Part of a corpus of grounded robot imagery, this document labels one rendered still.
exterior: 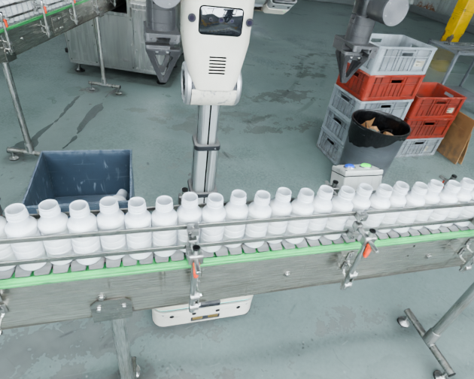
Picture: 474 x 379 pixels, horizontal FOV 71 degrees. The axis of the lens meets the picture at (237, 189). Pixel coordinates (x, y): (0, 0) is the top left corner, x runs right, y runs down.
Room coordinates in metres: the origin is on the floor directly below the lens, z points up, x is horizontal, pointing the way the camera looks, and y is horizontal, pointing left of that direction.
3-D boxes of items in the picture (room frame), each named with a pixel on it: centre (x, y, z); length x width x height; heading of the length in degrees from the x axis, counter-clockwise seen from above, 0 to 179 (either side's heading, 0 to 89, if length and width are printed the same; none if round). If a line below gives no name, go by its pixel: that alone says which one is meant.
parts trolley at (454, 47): (4.89, -2.78, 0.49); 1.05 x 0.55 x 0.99; 109
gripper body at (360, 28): (0.86, -0.22, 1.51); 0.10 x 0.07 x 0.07; 19
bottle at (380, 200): (0.76, -0.40, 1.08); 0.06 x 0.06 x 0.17
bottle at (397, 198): (0.79, -0.45, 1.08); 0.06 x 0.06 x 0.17
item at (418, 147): (3.40, -1.72, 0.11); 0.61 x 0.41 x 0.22; 112
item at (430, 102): (3.41, -1.72, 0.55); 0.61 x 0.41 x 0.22; 112
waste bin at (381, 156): (2.48, -1.02, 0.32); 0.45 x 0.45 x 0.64
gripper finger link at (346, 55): (0.87, -0.22, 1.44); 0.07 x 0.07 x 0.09; 19
